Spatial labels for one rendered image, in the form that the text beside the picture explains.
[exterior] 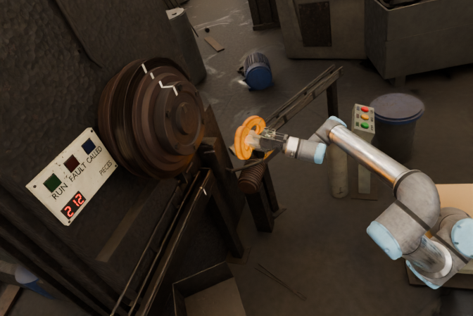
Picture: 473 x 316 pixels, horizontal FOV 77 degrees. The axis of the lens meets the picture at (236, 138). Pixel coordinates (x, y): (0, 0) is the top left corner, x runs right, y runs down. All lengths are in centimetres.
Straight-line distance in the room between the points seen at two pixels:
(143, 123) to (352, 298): 136
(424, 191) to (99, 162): 103
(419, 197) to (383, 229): 14
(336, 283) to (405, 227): 91
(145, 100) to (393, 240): 88
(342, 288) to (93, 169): 137
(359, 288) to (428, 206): 92
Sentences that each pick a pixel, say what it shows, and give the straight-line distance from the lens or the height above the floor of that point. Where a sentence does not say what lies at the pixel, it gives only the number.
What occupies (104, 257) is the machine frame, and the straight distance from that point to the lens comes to 119.
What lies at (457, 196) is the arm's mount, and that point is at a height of 33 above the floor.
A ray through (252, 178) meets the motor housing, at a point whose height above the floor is 52.
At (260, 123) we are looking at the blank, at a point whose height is 73.
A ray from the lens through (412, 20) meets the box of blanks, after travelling 297.
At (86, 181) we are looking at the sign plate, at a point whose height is 112.
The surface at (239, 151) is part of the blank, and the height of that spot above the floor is 84.
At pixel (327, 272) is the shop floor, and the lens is 188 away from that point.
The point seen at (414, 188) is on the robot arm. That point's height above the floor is 91.
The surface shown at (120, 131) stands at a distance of 104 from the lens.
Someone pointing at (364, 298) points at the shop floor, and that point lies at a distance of 183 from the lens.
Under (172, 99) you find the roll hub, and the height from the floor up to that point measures 122.
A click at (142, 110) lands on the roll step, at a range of 104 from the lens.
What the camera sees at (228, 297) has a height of 60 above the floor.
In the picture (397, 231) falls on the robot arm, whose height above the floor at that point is 84.
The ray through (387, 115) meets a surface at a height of 43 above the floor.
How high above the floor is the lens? 168
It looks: 36 degrees down
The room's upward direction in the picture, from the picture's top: 18 degrees counter-clockwise
